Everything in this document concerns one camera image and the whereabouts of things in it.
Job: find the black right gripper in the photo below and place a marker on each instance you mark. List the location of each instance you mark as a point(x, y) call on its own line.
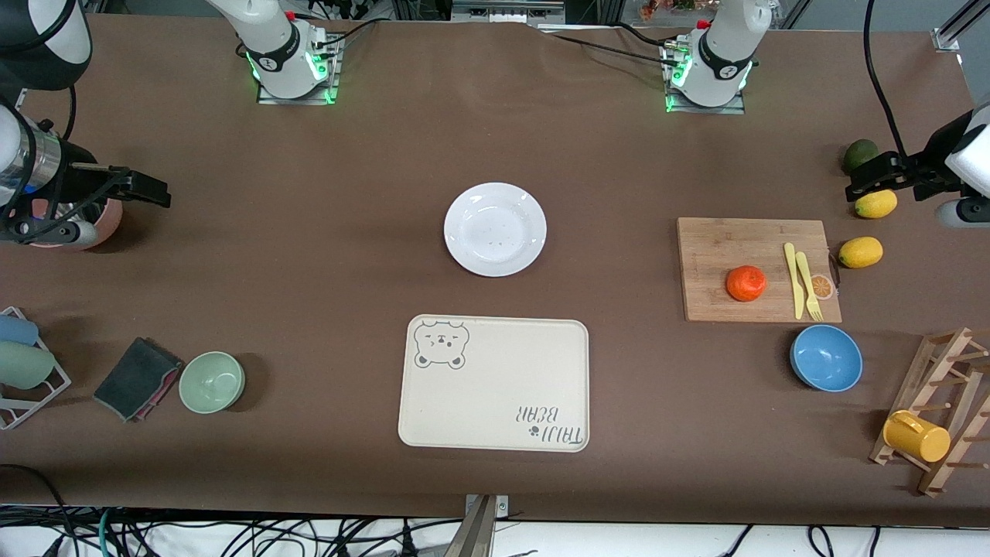
point(75, 180)

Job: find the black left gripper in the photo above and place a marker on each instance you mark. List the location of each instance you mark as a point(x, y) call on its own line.
point(931, 163)

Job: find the orange mandarin fruit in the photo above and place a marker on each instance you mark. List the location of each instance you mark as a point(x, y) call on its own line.
point(746, 283)

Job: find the white round plate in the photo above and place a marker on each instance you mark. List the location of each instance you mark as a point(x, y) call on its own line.
point(495, 230)

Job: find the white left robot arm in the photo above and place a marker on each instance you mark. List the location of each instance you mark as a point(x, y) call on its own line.
point(723, 46)

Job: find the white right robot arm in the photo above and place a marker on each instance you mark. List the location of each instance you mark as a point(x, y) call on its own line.
point(274, 46)

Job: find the dark green avocado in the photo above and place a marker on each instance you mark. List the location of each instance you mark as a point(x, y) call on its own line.
point(858, 153)

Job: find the yellow lemon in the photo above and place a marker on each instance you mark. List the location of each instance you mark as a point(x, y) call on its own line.
point(878, 204)
point(861, 252)

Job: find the pink bowl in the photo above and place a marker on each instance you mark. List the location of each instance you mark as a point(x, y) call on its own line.
point(110, 220)

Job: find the orange slice charm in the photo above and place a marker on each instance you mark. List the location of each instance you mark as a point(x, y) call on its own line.
point(824, 288)

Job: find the yellow plastic fork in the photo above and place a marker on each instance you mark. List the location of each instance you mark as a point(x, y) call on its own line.
point(809, 290)

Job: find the yellow plastic knife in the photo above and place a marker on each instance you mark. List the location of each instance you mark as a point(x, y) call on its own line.
point(795, 286)

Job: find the wooden cutting board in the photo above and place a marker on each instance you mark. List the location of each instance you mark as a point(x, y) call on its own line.
point(719, 255)

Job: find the dark grey folded cloth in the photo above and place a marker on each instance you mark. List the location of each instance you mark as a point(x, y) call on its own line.
point(131, 377)

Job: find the blue bowl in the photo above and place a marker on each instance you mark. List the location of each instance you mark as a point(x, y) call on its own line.
point(826, 358)

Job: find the light blue cup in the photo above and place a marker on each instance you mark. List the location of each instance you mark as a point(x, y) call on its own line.
point(17, 330)

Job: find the pink folded cloth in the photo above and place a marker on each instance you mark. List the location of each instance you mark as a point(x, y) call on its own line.
point(165, 384)

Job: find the light green bowl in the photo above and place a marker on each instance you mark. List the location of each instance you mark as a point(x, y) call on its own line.
point(212, 382)

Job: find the light green cup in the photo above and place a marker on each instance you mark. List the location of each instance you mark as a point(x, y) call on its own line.
point(23, 365)

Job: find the wooden mug rack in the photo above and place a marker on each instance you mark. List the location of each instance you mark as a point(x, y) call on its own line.
point(959, 402)

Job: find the yellow mug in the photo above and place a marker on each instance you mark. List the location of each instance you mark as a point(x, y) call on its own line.
point(916, 437)

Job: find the beige bear print tray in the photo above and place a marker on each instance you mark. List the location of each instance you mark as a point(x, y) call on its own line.
point(495, 387)

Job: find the aluminium frame profile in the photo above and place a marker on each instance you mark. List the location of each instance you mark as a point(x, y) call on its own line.
point(959, 27)

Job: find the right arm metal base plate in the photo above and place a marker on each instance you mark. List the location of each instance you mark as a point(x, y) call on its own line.
point(298, 97)

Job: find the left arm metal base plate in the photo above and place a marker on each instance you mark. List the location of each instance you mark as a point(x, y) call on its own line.
point(708, 109)

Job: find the grey metal frame beam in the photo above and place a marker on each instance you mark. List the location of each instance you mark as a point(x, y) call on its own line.
point(506, 11)

